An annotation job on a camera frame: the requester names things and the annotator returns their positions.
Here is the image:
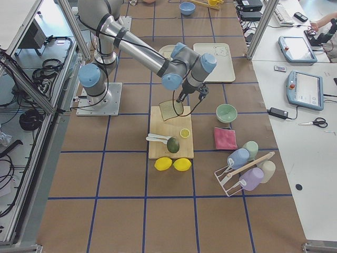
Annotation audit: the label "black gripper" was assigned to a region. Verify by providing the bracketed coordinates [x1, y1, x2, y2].
[176, 81, 209, 103]

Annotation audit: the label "bread slice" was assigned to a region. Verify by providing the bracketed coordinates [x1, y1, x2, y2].
[164, 51, 172, 58]
[159, 100, 184, 121]

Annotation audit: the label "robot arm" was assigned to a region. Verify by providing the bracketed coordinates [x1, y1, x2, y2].
[78, 1, 216, 102]

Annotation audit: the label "bread slice on plate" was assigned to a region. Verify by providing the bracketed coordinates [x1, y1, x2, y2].
[164, 51, 172, 58]

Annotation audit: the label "cream round plate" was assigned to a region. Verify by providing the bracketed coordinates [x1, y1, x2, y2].
[159, 45, 175, 60]

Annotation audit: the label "wooden cutting board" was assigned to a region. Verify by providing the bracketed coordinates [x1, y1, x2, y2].
[148, 106, 194, 159]

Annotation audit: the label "lemon slice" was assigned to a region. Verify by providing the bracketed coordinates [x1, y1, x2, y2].
[180, 128, 191, 139]

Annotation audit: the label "green bowl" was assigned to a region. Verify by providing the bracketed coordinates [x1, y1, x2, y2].
[216, 104, 237, 123]

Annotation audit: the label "cream bear serving tray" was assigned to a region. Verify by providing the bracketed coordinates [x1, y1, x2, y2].
[193, 43, 236, 84]

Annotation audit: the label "green avocado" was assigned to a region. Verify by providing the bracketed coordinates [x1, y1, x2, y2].
[166, 137, 180, 153]

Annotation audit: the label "white plastic knife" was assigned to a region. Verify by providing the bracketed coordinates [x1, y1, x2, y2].
[147, 133, 171, 140]

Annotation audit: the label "pink cloth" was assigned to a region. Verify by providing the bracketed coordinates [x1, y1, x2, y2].
[214, 127, 237, 150]

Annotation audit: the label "yellow lemon right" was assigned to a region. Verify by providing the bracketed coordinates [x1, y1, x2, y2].
[173, 158, 192, 172]

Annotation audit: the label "yellow lemon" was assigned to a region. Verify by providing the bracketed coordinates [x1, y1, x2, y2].
[154, 157, 173, 171]
[173, 158, 192, 172]

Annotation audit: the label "yellow lemon left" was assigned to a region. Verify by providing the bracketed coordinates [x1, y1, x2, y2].
[154, 157, 173, 171]

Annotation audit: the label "blue cup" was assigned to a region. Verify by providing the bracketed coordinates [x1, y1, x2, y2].
[227, 148, 250, 170]

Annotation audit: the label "green cup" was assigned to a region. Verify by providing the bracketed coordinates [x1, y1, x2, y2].
[242, 141, 259, 161]

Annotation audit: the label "blue bowl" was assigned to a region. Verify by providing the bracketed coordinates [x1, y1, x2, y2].
[179, 2, 196, 16]

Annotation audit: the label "black power brick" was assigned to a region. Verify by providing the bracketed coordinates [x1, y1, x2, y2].
[267, 107, 288, 120]

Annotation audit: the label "yellow cup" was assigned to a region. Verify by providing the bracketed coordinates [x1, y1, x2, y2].
[208, 0, 217, 6]

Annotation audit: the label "purple cup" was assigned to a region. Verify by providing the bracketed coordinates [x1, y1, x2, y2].
[239, 167, 264, 191]

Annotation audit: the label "cream cup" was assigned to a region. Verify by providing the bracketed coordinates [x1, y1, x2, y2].
[257, 160, 276, 183]

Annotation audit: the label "near teach pendant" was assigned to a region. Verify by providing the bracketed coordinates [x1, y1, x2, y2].
[286, 71, 324, 111]

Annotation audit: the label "teach pendant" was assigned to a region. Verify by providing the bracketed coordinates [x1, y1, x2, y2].
[278, 36, 318, 64]
[286, 71, 324, 111]

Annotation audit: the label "far teach pendant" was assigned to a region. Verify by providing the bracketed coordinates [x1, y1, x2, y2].
[278, 36, 318, 64]

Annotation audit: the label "scissors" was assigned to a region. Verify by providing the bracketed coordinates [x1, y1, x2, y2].
[299, 117, 328, 128]

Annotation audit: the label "wooden rack handle rod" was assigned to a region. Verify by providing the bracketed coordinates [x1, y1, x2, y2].
[226, 151, 275, 178]

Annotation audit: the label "white wire cup rack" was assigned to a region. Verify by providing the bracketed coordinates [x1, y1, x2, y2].
[214, 158, 247, 197]

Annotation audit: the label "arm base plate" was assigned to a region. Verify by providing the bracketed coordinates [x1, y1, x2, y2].
[118, 16, 132, 32]
[76, 82, 123, 116]

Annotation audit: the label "aluminium frame post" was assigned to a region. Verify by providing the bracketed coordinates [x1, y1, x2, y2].
[246, 0, 279, 60]

